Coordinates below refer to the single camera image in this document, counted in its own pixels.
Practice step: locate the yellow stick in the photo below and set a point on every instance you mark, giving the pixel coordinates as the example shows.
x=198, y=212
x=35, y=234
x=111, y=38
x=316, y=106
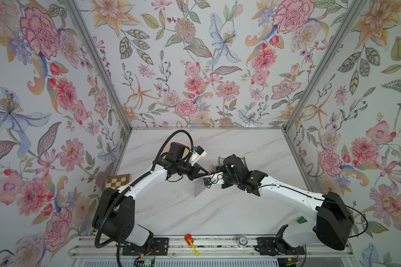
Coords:
x=193, y=247

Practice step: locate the aluminium corner frame post left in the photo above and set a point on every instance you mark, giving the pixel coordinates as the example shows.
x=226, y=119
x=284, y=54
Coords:
x=86, y=38

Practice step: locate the aluminium front rail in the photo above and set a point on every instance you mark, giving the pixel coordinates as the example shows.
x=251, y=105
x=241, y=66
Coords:
x=208, y=246

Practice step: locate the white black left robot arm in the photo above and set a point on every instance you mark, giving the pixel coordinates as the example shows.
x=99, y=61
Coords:
x=114, y=219

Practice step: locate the round silver knob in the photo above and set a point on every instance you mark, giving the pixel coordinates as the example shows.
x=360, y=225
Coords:
x=242, y=241

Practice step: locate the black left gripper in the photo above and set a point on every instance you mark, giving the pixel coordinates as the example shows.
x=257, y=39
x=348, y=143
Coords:
x=198, y=175

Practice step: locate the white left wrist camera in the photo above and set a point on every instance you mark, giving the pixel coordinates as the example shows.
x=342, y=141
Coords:
x=196, y=155

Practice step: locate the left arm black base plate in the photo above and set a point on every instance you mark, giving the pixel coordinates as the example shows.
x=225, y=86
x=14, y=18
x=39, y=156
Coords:
x=154, y=246

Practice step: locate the grey lavender envelope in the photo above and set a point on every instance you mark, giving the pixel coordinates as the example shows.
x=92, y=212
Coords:
x=199, y=184

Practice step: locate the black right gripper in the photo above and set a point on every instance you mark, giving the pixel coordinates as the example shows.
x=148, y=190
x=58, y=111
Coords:
x=223, y=169

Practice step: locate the green tag label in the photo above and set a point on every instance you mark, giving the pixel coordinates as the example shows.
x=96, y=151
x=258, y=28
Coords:
x=301, y=220

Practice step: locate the wooden checkered chessboard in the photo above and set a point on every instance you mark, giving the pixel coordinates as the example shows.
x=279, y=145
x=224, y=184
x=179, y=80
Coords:
x=115, y=182

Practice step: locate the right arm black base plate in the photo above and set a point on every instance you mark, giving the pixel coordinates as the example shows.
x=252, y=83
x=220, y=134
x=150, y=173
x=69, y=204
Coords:
x=272, y=246

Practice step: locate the yellow envelope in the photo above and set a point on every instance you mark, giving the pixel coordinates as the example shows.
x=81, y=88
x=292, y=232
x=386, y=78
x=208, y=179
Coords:
x=178, y=151

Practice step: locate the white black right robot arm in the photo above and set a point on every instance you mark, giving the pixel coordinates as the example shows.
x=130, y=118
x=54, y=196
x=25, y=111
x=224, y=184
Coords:
x=329, y=220

